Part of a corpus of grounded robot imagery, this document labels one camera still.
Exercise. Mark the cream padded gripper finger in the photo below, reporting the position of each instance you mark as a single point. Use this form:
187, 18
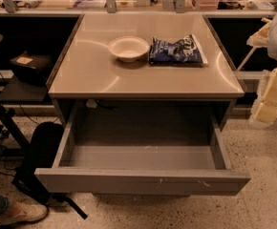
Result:
264, 109
259, 38

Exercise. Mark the grey top drawer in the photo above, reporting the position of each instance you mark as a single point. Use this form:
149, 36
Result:
143, 149

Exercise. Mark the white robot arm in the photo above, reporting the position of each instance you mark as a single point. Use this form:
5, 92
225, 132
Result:
272, 39

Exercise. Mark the grey drawer cabinet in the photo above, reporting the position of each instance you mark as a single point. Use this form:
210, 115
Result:
89, 71

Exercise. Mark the white stick with tip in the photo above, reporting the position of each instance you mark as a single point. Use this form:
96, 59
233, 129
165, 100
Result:
253, 49

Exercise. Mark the blue chip bag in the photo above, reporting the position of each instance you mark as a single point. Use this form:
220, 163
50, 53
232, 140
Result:
187, 50

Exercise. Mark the white bowl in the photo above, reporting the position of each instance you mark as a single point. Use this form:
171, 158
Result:
128, 48

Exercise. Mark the black box with label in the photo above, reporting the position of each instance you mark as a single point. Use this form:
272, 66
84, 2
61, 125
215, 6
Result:
32, 69

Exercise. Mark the black backpack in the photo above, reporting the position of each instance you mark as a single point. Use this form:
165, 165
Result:
41, 154

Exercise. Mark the tan shoe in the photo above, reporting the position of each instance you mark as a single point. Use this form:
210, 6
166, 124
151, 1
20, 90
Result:
21, 212

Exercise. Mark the black stand frame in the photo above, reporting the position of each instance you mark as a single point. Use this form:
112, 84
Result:
8, 127

